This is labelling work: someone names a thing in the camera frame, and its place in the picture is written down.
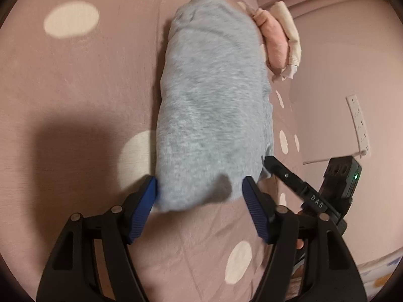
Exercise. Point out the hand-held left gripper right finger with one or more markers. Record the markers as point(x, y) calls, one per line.
point(255, 210)

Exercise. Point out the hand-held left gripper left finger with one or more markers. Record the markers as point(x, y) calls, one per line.
point(148, 201)

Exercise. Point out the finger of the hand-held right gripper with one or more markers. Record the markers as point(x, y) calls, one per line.
point(289, 177)

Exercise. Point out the grey small shirt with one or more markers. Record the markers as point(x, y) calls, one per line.
point(214, 100)

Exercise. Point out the person's right hand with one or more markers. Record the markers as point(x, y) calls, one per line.
point(300, 244)

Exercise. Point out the white power strip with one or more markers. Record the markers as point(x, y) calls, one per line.
point(357, 119)

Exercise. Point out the white printed cloth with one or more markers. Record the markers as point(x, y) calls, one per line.
point(377, 276)

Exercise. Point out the pink polka dot bedsheet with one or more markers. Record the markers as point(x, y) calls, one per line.
point(78, 85)

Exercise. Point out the folded pink garment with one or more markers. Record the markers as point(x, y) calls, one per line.
point(275, 41)

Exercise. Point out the folded cream garment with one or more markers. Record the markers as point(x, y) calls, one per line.
point(291, 31)

